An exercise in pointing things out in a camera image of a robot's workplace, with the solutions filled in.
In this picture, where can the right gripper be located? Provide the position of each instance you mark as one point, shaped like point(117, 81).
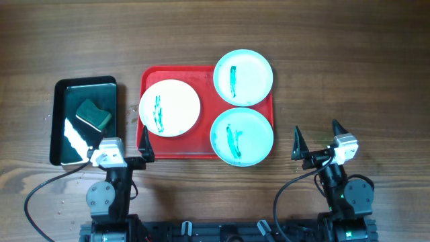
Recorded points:
point(299, 149)

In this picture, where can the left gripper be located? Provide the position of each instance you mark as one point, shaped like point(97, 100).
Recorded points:
point(140, 163)

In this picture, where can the green scrub sponge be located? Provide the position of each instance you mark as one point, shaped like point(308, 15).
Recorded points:
point(90, 114)

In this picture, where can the white plate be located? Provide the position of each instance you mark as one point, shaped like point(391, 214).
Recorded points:
point(169, 108)

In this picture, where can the mint plate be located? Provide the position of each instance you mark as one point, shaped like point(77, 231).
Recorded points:
point(241, 137)
point(243, 77)

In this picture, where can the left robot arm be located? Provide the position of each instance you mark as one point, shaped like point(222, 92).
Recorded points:
point(109, 200)

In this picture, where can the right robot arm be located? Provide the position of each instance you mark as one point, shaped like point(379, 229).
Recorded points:
point(349, 197)

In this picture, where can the black water tray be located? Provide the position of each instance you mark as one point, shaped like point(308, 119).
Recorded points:
point(69, 142)

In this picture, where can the red plastic tray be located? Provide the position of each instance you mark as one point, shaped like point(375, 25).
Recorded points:
point(195, 143)

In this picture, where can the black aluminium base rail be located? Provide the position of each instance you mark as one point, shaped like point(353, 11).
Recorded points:
point(295, 230)

